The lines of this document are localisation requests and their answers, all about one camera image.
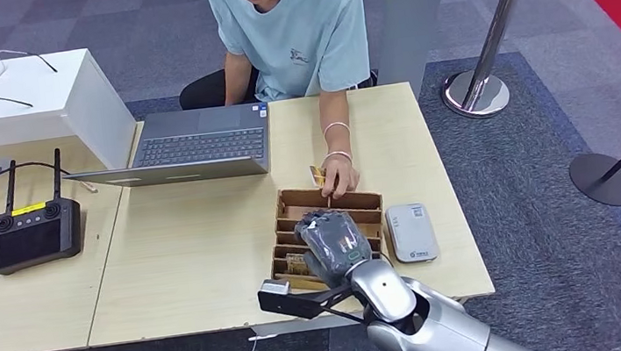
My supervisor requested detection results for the wooden card organizer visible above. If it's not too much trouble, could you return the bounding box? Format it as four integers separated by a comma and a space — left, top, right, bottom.
261, 177, 393, 298

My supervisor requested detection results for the grey laptop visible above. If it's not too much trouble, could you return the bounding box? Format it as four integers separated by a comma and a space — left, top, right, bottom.
54, 100, 277, 198

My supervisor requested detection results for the chrome stanchion post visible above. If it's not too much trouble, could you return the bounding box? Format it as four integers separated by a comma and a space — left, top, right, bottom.
430, 0, 558, 124

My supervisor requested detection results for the black remote controller with antennas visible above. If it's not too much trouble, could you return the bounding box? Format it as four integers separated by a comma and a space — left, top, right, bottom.
0, 146, 89, 277

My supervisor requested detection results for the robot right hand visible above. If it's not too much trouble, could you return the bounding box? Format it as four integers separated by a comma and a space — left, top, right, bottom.
292, 204, 376, 293

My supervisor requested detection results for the small metal connector plug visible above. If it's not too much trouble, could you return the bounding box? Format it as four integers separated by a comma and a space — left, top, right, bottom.
76, 178, 99, 197

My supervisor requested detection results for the pale wrist bracelet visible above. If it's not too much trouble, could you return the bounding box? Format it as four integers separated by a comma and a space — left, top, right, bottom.
323, 149, 354, 167
321, 120, 352, 140

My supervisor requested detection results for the long black cable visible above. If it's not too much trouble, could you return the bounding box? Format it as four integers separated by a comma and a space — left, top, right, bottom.
0, 157, 76, 220

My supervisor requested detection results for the white card reader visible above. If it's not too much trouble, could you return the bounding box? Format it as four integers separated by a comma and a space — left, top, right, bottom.
383, 200, 441, 267

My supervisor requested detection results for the person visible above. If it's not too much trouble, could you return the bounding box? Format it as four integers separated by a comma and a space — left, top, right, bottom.
168, 0, 387, 216

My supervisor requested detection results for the person's left hand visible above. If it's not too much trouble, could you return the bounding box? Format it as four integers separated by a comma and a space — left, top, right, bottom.
317, 154, 363, 202

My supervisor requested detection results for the grey metal kiosk panel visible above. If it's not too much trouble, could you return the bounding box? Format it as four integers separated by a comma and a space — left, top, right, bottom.
368, 0, 469, 104

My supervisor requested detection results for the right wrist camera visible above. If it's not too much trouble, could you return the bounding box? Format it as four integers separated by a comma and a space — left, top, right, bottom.
255, 269, 362, 326

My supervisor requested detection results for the white cabinet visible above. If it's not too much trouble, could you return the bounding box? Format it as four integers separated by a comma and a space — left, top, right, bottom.
0, 43, 142, 185

